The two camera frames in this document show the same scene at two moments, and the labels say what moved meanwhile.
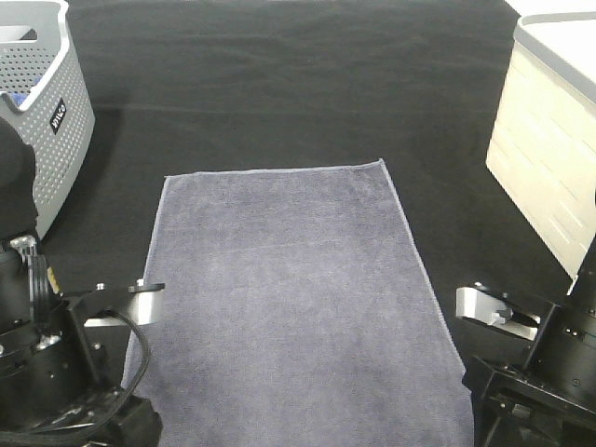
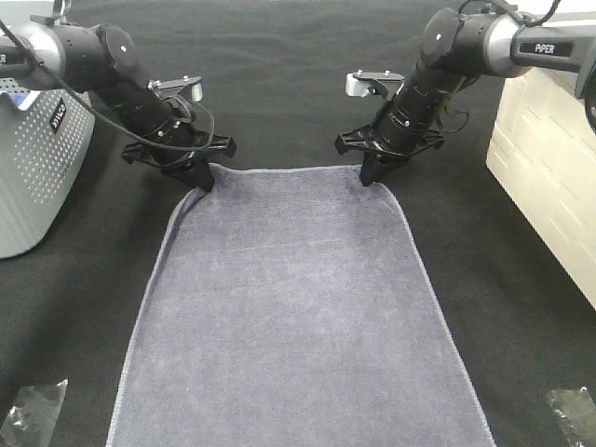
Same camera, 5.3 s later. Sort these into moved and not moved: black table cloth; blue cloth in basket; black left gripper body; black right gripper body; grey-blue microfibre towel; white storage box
Moved: black left gripper body; black right gripper body
Not moved: grey-blue microfibre towel; white storage box; blue cloth in basket; black table cloth
